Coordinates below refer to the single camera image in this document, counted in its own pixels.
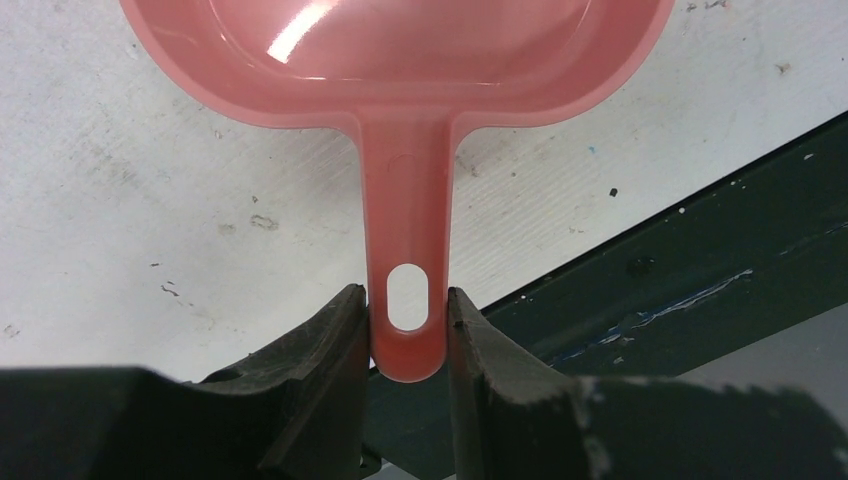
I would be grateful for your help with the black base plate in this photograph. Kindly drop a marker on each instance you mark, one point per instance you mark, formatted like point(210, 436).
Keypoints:
point(751, 255)

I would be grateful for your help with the pink plastic dustpan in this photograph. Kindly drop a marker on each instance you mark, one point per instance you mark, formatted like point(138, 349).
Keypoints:
point(406, 81)

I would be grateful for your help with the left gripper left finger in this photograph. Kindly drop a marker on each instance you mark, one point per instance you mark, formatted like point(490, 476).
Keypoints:
point(298, 403)

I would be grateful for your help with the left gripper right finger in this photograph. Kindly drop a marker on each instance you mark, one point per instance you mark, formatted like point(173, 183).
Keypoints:
point(512, 416)

